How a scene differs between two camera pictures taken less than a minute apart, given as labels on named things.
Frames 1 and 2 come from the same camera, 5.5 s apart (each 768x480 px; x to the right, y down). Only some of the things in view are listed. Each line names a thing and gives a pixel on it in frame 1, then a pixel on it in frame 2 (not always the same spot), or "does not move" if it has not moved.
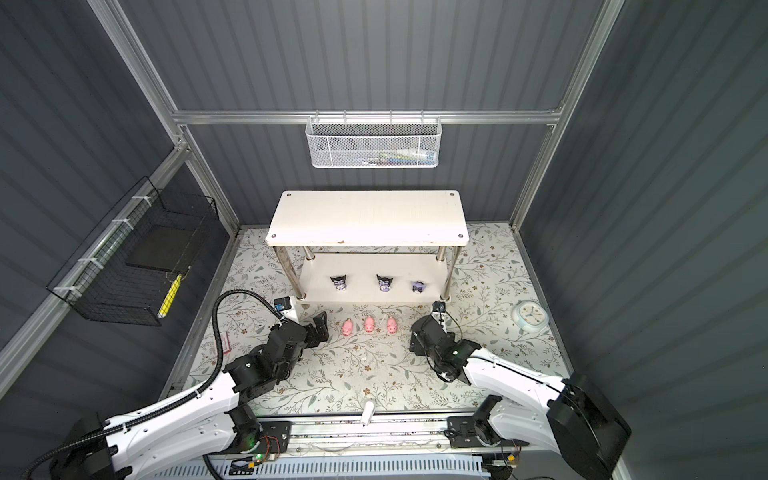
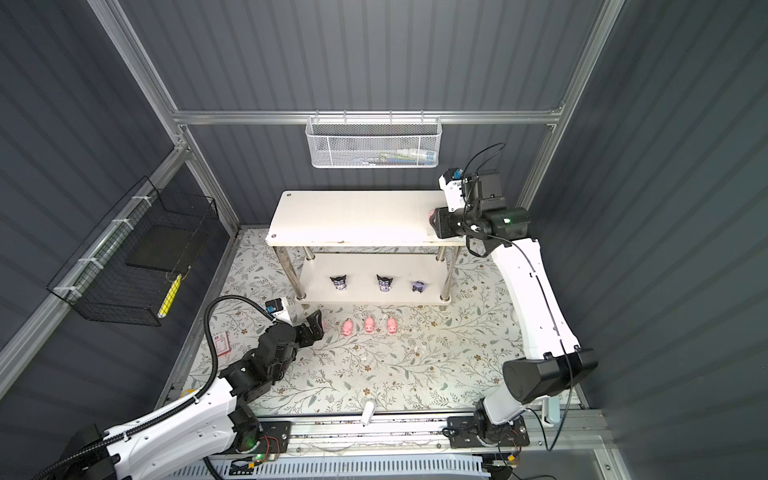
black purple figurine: x=384 y=283 does not move
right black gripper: x=416 y=346 -> x=440 y=223
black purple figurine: x=339 y=283 does not move
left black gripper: x=313 y=340 does not move
